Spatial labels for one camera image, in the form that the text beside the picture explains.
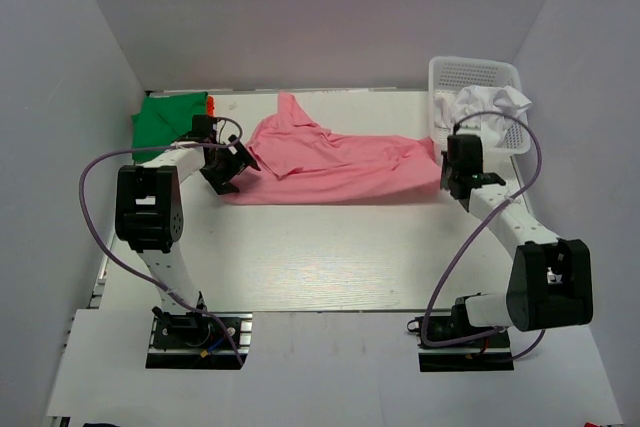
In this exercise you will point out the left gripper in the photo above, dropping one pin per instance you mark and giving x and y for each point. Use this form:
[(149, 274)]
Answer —
[(238, 163)]

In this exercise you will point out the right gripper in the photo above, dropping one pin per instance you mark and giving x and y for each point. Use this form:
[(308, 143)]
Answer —
[(445, 182)]

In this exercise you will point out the pink t shirt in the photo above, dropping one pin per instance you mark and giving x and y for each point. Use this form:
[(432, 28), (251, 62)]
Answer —
[(302, 162)]

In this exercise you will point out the white t shirt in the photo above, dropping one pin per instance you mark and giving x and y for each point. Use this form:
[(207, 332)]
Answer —
[(487, 109)]

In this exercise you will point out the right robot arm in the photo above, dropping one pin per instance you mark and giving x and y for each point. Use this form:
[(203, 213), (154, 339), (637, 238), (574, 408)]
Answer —
[(550, 282)]

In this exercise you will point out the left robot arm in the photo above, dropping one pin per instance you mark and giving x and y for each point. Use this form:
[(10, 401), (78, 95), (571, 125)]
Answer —
[(149, 214)]

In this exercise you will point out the orange folded t shirt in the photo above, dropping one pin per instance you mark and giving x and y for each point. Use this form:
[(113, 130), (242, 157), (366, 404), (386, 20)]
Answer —
[(210, 106)]

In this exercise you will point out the green folded t shirt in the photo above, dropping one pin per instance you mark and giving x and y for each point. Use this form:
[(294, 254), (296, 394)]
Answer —
[(162, 120)]

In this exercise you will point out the white plastic basket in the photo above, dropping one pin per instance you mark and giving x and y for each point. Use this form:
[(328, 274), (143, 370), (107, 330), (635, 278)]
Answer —
[(449, 74)]

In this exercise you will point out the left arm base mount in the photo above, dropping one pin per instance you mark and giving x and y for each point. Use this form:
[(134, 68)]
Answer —
[(194, 342)]

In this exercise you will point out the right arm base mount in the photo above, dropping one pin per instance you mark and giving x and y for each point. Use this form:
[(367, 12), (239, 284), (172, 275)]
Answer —
[(488, 354)]

